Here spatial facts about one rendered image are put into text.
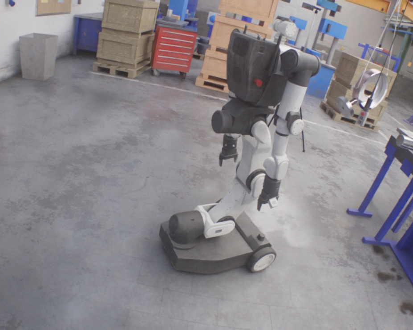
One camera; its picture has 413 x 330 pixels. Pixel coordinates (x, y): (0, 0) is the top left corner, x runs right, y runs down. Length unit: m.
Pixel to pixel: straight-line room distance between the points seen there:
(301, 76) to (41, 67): 4.13
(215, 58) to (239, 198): 3.97
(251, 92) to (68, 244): 1.41
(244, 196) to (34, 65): 3.92
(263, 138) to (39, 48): 3.87
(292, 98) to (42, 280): 1.59
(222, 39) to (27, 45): 3.21
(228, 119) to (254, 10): 4.17
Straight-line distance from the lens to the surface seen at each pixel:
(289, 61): 1.23
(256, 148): 1.55
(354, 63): 6.28
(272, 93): 1.39
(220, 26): 5.39
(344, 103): 2.55
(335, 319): 2.07
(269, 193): 1.54
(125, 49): 5.31
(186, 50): 5.58
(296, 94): 1.27
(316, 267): 2.29
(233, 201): 1.77
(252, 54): 1.27
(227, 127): 1.39
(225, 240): 1.90
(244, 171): 1.69
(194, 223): 1.70
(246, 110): 1.40
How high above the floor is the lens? 1.45
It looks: 29 degrees down
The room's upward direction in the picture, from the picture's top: 15 degrees clockwise
